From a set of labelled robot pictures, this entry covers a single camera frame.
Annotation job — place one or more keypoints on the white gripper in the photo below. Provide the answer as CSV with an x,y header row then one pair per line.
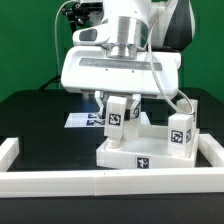
x,y
88,69

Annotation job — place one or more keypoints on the white square table top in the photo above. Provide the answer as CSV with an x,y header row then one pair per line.
x,y
150,151

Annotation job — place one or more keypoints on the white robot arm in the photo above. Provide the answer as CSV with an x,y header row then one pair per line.
x,y
132,48

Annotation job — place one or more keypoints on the white marker sheet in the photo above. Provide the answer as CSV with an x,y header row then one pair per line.
x,y
82,120

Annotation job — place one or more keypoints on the white U-shaped fence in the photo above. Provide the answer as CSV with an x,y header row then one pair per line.
x,y
102,182

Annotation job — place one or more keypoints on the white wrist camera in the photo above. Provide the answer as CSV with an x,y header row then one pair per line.
x,y
91,36

